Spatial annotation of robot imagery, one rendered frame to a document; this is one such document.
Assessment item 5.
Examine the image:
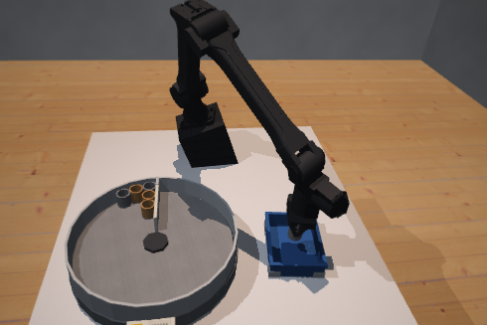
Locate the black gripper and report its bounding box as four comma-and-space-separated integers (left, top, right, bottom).
286, 191, 317, 238

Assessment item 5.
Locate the bronze bushing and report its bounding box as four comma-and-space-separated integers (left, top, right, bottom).
141, 199, 154, 219
129, 184, 143, 203
142, 190, 155, 202

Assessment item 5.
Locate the dark grey metal sleeve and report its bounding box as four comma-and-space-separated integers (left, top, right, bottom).
288, 225, 302, 242
116, 189, 131, 208
143, 182, 156, 192

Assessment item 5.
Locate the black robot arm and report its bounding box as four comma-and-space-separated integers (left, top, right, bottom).
169, 0, 350, 220

